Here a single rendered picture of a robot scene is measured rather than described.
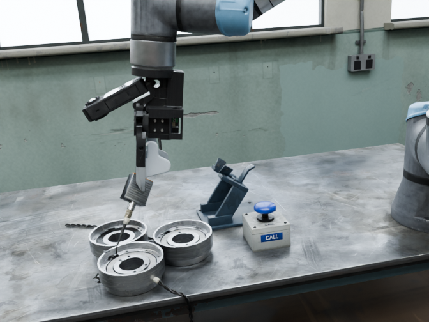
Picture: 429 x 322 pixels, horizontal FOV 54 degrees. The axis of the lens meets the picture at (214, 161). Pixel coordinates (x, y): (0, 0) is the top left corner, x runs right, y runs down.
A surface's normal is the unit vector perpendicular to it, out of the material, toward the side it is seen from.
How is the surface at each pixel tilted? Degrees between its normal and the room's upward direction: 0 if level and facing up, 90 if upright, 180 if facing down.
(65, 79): 90
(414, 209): 72
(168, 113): 91
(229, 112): 90
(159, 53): 92
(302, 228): 0
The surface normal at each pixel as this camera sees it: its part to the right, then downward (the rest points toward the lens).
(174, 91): 0.18, 0.29
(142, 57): -0.31, 0.26
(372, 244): -0.07, -0.95
